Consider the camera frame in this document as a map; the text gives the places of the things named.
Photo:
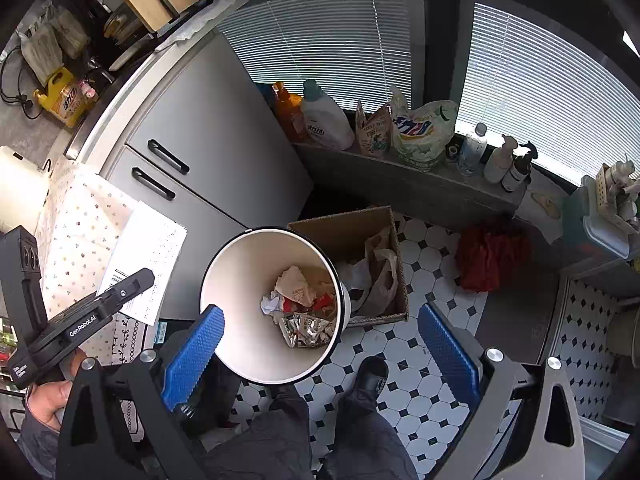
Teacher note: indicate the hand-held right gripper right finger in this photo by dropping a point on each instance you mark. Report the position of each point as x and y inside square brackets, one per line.
[447, 355]

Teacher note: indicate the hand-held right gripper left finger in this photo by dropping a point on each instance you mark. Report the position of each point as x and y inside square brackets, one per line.
[192, 360]

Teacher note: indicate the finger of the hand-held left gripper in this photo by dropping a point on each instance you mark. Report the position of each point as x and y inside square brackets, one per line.
[132, 291]
[100, 294]

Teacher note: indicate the white bin with black rim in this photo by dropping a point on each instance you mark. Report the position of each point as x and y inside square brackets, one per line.
[245, 270]

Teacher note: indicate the silver foil packet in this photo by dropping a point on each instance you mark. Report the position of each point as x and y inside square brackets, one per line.
[307, 330]

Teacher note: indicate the brown paper bag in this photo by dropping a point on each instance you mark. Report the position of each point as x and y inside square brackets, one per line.
[297, 285]

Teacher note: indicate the red wrapper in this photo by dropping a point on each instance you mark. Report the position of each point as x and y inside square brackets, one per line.
[324, 302]

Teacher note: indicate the person's left forearm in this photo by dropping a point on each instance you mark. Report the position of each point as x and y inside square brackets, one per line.
[37, 440]

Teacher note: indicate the person's left hand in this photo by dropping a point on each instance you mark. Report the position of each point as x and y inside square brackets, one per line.
[47, 402]

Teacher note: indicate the black box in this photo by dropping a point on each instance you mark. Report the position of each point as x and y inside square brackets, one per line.
[177, 330]

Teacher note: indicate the white paper sheet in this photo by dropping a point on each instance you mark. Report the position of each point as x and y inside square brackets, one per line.
[145, 245]

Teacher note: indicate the person's black shoe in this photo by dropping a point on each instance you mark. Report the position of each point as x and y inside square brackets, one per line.
[372, 375]

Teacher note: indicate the dark floor mat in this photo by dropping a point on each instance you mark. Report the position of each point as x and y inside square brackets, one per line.
[520, 315]

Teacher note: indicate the floral tablecloth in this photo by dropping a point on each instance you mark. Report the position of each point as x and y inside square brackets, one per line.
[75, 210]

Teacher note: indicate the beige plastic bag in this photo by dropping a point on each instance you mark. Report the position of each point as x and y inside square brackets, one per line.
[382, 270]

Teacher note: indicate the red cloth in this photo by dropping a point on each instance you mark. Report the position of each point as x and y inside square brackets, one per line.
[492, 257]

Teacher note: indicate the person's left leg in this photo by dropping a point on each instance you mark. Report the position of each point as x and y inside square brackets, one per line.
[265, 440]

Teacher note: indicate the person's leg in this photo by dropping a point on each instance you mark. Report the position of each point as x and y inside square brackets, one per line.
[265, 440]
[365, 440]

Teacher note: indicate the cream appliance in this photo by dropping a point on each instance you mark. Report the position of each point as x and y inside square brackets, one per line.
[17, 185]

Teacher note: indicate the person's right leg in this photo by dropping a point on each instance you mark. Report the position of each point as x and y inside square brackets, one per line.
[365, 440]

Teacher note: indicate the cardboard box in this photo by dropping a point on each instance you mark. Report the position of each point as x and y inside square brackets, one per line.
[345, 230]

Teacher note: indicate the beige bucket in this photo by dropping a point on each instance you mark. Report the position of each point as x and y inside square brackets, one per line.
[625, 332]

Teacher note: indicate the teal container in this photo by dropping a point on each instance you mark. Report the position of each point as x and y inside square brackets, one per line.
[575, 225]

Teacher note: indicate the grey cabinet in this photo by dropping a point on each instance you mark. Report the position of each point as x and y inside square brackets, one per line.
[215, 120]

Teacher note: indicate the dark pump bottle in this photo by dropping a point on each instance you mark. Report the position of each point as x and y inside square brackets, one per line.
[517, 172]

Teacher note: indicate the white pump bottle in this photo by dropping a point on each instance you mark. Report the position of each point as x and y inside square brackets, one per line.
[497, 165]

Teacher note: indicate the yellow detergent jug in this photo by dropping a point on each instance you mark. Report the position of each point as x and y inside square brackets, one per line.
[65, 100]

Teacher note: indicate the clear water bottle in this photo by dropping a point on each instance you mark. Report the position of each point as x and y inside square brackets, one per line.
[472, 152]

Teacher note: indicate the small pink bottle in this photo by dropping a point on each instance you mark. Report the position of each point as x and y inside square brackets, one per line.
[89, 89]

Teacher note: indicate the green and white refill bag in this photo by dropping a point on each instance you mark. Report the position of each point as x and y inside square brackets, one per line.
[420, 140]

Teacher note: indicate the white storage basket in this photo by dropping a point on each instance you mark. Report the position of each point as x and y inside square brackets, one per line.
[607, 195]

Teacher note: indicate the pink printed pouch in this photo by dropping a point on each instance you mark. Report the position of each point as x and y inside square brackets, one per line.
[374, 135]

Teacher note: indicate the white plate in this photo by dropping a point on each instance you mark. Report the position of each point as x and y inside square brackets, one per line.
[127, 57]

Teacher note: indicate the orange bottle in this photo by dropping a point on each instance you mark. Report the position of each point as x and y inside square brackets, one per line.
[292, 115]

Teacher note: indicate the hanging plastic bag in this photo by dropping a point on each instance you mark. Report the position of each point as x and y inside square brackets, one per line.
[42, 45]
[70, 30]

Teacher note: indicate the white detergent bottle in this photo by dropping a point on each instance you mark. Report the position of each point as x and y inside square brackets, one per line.
[325, 122]

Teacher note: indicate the white paper towel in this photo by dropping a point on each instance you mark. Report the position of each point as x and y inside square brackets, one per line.
[200, 22]

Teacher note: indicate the white window blind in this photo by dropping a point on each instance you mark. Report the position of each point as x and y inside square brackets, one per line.
[310, 40]
[540, 75]

